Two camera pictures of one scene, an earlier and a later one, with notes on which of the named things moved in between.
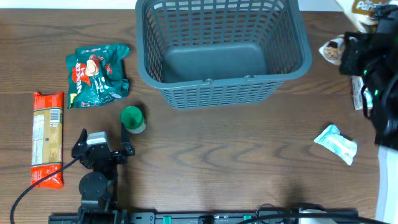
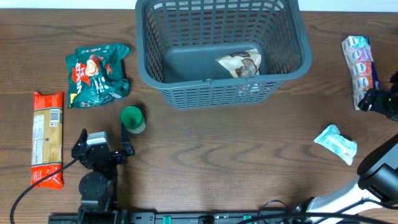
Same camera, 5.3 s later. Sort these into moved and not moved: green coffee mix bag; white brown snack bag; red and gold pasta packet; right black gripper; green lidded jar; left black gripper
Moved: white brown snack bag; right black gripper
Not moved: green coffee mix bag; left black gripper; red and gold pasta packet; green lidded jar
